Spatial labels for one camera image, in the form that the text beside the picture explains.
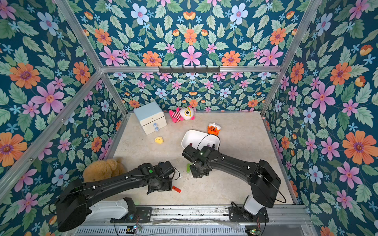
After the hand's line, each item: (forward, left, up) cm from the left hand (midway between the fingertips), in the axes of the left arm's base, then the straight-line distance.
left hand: (169, 188), depth 79 cm
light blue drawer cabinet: (+45, +13, +11) cm, 48 cm away
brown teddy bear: (+8, +30, +15) cm, 34 cm away
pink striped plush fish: (+54, -7, +3) cm, 54 cm away
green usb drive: (+13, -10, -5) cm, 17 cm away
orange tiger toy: (+38, -30, +1) cm, 48 cm away
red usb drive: (0, -5, -3) cm, 6 cm away
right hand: (+6, -16, +5) cm, 18 cm away
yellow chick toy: (+33, +9, -1) cm, 35 cm away
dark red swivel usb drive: (+29, -12, -2) cm, 32 cm away
